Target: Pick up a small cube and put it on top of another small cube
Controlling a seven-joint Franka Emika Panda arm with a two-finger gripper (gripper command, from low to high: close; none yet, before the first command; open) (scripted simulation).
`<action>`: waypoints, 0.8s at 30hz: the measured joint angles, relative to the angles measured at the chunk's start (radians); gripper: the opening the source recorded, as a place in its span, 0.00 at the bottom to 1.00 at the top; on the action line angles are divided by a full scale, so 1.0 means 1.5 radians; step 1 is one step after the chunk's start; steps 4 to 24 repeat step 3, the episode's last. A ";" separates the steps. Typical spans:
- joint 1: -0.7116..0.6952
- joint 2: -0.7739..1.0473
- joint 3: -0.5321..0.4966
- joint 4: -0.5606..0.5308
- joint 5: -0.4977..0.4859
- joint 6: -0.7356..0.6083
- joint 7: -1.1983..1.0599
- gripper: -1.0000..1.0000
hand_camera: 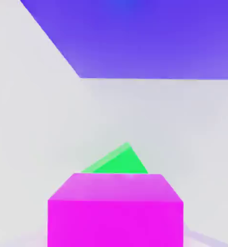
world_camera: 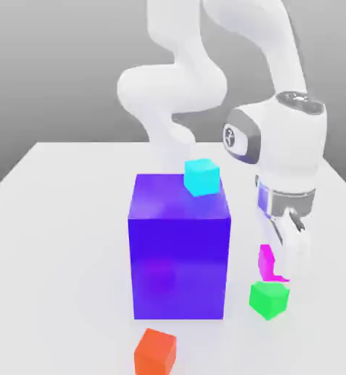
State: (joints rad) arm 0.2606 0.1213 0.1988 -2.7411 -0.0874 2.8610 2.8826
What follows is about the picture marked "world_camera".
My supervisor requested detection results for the large blue box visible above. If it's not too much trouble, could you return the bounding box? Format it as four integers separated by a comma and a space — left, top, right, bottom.
128, 173, 232, 321

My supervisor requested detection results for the small cyan cube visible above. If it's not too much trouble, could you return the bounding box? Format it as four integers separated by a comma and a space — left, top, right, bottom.
183, 158, 221, 198

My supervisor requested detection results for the small orange cube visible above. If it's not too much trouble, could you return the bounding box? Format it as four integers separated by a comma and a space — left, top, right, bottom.
133, 327, 177, 375

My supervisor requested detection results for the small magenta cube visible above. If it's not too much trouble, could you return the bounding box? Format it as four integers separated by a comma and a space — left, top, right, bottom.
257, 244, 291, 284

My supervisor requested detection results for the small green cube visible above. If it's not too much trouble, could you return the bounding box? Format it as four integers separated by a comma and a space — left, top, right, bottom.
249, 281, 290, 322

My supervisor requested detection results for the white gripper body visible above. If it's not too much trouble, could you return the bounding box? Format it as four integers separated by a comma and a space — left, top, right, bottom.
271, 208, 311, 279

